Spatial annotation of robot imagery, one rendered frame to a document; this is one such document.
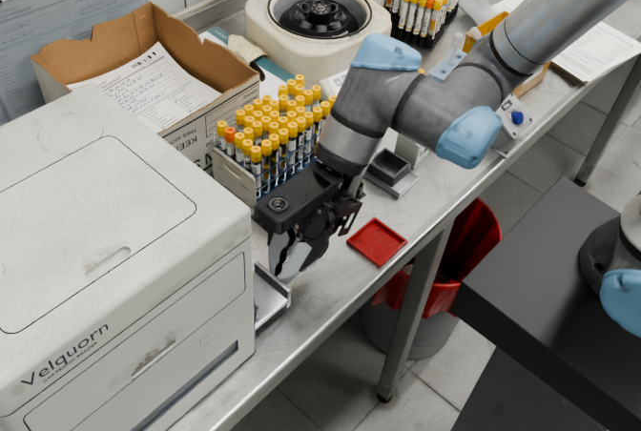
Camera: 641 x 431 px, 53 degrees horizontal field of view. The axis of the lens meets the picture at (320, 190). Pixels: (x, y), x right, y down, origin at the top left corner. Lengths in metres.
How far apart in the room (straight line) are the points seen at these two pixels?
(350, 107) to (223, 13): 0.71
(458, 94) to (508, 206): 1.62
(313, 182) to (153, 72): 0.49
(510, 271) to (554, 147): 1.76
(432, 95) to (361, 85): 0.08
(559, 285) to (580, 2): 0.39
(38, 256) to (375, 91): 0.40
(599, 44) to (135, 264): 1.18
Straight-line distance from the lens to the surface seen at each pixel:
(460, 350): 1.96
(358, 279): 0.95
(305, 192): 0.78
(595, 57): 1.49
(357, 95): 0.76
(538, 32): 0.78
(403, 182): 1.07
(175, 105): 1.12
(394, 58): 0.75
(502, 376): 1.16
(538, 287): 0.92
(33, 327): 0.58
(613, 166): 2.68
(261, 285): 0.89
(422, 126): 0.74
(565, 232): 1.00
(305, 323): 0.90
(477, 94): 0.77
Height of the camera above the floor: 1.65
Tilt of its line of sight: 47 degrees down
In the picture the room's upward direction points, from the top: 6 degrees clockwise
